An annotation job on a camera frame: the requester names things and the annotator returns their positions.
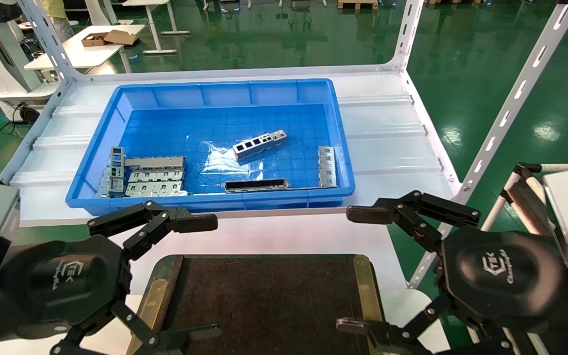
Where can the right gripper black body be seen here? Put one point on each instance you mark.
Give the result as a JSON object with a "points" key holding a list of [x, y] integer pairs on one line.
{"points": [[501, 276]]}

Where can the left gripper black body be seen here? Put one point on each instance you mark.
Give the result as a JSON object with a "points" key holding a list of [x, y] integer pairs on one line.
{"points": [[62, 281]]}

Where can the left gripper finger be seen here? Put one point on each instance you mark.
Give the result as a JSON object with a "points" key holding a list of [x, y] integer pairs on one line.
{"points": [[185, 221], [185, 337]]}

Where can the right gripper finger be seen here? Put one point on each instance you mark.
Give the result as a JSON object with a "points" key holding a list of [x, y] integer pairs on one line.
{"points": [[368, 213], [363, 325]]}

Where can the grey perforated metal bar part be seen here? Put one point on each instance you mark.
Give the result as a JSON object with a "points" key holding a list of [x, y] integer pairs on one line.
{"points": [[259, 144]]}

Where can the dark long metal part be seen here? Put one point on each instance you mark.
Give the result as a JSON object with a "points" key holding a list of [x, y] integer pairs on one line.
{"points": [[254, 185]]}

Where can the flat grey punched metal plate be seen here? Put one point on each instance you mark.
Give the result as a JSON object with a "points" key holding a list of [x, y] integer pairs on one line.
{"points": [[156, 175], [156, 189]]}

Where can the clear plastic film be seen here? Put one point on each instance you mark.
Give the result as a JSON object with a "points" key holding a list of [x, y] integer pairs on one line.
{"points": [[220, 165]]}

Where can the black tray with brass strips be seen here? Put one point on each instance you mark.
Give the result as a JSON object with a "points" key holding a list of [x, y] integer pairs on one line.
{"points": [[264, 296]]}

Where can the black and white folding stand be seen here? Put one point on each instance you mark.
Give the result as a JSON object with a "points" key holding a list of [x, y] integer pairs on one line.
{"points": [[523, 168]]}

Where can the blue plastic bin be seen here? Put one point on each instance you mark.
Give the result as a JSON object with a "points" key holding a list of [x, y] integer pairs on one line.
{"points": [[205, 93]]}

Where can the black round wheel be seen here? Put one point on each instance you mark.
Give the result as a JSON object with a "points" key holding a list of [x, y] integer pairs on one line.
{"points": [[30, 114]]}

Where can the white metal shelf rack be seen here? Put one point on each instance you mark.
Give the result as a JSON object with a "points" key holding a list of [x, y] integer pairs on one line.
{"points": [[511, 106]]}

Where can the white desk with metal legs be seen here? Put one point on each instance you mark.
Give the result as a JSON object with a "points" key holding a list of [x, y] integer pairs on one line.
{"points": [[153, 29]]}

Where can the white work table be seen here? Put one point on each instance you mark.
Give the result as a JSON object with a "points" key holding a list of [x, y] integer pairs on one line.
{"points": [[82, 54]]}

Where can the open cardboard box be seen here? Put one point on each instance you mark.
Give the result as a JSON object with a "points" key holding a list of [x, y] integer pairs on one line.
{"points": [[101, 38]]}

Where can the wooden pallet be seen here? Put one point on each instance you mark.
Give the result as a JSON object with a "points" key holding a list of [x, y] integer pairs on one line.
{"points": [[358, 4]]}

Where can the person in yellow jacket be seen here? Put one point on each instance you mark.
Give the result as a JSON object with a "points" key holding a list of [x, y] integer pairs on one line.
{"points": [[57, 12]]}

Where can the grey slotted metal bracket part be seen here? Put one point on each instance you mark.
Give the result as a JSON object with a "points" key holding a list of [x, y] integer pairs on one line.
{"points": [[327, 167]]}

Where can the small grey metal bracket part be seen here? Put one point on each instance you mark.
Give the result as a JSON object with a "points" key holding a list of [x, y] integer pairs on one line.
{"points": [[102, 190]]}

